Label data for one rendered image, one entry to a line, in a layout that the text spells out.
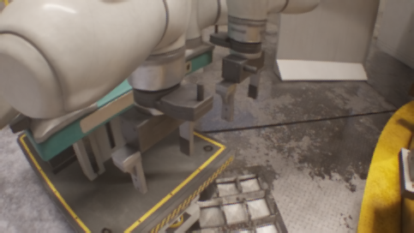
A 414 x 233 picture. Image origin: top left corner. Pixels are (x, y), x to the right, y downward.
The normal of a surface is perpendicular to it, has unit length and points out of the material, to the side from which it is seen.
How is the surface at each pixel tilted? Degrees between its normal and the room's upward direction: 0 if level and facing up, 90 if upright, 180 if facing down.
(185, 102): 0
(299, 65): 37
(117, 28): 75
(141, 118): 0
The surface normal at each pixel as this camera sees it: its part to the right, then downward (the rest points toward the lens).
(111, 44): 0.94, 0.15
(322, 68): 0.12, -0.32
